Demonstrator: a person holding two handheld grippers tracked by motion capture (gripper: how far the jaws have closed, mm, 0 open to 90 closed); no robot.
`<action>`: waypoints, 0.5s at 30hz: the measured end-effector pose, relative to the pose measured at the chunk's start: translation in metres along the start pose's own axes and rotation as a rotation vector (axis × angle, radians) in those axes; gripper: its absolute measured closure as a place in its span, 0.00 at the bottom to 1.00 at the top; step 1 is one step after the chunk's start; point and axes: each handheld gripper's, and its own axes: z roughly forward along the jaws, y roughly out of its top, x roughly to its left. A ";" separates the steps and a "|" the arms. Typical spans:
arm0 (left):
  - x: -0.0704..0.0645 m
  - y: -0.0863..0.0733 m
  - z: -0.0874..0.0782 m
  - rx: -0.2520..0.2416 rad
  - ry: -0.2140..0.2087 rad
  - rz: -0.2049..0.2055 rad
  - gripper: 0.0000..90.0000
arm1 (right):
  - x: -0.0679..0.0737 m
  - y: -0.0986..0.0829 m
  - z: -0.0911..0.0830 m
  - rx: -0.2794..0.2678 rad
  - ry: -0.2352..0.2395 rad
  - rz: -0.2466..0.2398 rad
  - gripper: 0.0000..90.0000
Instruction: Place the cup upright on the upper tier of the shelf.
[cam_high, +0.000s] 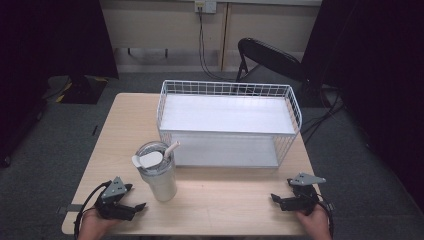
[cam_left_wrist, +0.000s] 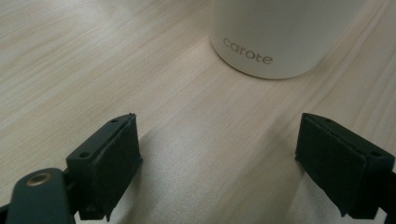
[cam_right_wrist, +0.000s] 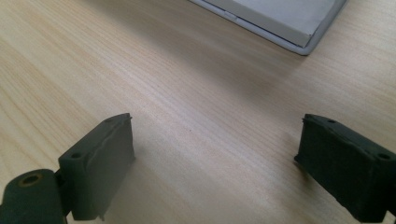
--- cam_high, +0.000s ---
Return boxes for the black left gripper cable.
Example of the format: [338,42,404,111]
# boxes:
[73,180,113,240]

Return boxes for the black curtain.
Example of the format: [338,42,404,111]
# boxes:
[0,0,120,168]
[299,0,424,214]

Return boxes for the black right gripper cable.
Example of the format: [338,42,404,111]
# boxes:
[315,192,336,240]

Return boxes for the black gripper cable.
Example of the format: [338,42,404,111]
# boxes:
[73,180,113,240]
[315,192,336,240]

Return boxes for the black folding chair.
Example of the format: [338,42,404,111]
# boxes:
[235,37,308,85]

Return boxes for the black floor cables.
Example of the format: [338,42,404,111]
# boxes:
[299,87,346,145]

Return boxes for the white wire shelf rack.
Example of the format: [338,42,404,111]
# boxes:
[155,79,303,170]

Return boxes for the person's left hand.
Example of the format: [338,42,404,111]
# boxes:
[77,208,118,240]

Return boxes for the dark stand base yellow tape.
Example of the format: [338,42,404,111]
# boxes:
[42,74,110,105]

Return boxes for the wooden wall strip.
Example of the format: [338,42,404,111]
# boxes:
[217,2,232,72]

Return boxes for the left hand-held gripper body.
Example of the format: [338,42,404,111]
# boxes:
[94,176,136,221]

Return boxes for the black wall socket cable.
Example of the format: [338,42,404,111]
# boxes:
[197,7,236,82]

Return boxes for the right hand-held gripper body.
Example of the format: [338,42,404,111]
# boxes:
[280,172,327,216]

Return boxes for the white tumbler cup with straw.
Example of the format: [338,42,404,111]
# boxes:
[131,139,182,203]

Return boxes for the person's right hand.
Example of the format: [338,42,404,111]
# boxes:
[295,205,333,240]

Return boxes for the white wall socket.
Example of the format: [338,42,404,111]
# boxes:
[194,0,218,15]

